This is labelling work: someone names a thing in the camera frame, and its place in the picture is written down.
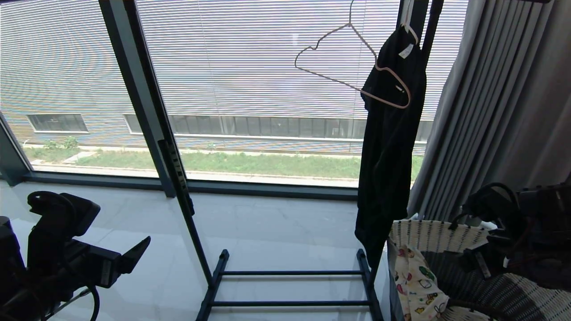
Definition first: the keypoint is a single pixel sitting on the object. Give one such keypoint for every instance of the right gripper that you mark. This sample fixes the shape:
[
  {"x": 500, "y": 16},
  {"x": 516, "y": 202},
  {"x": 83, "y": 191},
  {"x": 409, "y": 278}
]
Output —
[{"x": 486, "y": 258}]

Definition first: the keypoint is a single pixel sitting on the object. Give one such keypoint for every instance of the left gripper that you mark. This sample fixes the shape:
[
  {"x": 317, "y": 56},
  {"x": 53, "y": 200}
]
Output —
[{"x": 91, "y": 267}]

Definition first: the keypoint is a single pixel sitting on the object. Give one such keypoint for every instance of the black garment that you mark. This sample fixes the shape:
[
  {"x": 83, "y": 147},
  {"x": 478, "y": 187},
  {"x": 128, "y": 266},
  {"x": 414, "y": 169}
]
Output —
[{"x": 388, "y": 169}]

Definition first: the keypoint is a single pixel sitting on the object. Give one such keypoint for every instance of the pink clothes hanger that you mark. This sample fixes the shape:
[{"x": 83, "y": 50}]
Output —
[
  {"x": 411, "y": 30},
  {"x": 328, "y": 79}
]

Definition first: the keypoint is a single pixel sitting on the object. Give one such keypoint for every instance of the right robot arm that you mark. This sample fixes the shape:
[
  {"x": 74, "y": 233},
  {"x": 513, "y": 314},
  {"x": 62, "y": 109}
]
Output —
[{"x": 544, "y": 240}]

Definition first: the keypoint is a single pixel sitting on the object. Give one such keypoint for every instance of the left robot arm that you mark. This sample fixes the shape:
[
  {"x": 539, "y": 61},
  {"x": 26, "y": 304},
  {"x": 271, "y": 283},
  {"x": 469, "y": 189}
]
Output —
[{"x": 11, "y": 267}]

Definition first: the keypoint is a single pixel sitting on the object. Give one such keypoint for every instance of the white laundry basket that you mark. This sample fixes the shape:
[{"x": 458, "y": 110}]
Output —
[{"x": 522, "y": 298}]

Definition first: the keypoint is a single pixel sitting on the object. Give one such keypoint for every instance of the black clothes rack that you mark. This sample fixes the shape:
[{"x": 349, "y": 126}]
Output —
[{"x": 285, "y": 272}]

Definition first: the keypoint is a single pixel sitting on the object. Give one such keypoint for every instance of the cream printed garment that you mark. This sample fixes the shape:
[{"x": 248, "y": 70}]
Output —
[{"x": 417, "y": 285}]

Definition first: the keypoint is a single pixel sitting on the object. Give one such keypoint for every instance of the window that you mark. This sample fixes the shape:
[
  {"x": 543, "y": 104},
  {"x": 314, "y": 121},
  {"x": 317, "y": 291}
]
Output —
[{"x": 250, "y": 80}]

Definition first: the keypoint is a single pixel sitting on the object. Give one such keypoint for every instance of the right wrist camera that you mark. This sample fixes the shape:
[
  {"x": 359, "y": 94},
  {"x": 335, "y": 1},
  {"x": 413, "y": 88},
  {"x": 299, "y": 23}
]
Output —
[{"x": 490, "y": 207}]

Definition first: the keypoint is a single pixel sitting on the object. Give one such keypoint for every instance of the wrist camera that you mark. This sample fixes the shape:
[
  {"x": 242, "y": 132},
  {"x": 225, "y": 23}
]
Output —
[
  {"x": 490, "y": 207},
  {"x": 78, "y": 214}
]

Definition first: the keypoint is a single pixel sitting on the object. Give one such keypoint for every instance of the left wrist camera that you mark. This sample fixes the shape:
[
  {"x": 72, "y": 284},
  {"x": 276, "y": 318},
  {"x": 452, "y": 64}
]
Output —
[{"x": 78, "y": 214}]

